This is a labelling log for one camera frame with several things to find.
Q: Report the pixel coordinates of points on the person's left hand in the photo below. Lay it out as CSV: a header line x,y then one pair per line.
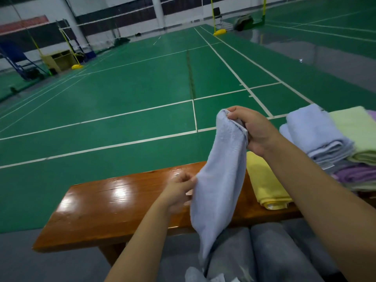
x,y
176,191

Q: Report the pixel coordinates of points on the person's right hand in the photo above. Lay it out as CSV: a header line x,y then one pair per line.
x,y
255,129

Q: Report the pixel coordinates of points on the light blue towel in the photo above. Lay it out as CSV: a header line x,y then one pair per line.
x,y
314,129
217,179

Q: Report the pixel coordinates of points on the light green striped towel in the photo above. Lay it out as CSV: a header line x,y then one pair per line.
x,y
365,186

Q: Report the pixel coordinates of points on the person's right forearm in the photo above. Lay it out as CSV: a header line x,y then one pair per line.
x,y
323,202

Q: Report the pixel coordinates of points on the person's left forearm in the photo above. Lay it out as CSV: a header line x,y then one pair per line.
x,y
141,249

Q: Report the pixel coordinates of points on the person's grey trousers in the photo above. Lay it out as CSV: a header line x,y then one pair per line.
x,y
264,258

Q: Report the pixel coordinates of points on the brown wooden bench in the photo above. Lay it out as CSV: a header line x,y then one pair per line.
x,y
117,202

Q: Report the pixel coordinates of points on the black sports bag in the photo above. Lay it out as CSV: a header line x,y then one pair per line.
x,y
242,22

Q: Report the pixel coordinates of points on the dark folding chair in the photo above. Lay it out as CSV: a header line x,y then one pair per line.
x,y
217,14

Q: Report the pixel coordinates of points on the badminton net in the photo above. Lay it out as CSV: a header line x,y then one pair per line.
x,y
141,11

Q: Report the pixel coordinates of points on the yellow wooden stand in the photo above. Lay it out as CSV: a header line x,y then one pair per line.
x,y
59,58

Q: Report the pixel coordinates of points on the blue umpire chair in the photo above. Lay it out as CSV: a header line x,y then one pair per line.
x,y
15,58

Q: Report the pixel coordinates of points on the red wall banner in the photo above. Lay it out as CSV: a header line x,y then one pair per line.
x,y
23,24

